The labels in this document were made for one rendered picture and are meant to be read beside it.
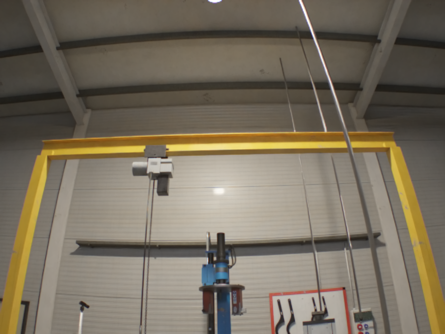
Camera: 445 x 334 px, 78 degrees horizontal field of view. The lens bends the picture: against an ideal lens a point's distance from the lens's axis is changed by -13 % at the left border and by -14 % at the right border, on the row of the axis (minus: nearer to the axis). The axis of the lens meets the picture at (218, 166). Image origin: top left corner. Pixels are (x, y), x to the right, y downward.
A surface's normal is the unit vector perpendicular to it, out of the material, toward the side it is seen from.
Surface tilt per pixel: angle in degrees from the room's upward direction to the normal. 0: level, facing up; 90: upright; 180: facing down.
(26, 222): 90
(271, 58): 173
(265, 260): 90
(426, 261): 90
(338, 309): 90
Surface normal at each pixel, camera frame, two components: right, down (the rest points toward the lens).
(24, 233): -0.01, -0.50
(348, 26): 0.02, 0.80
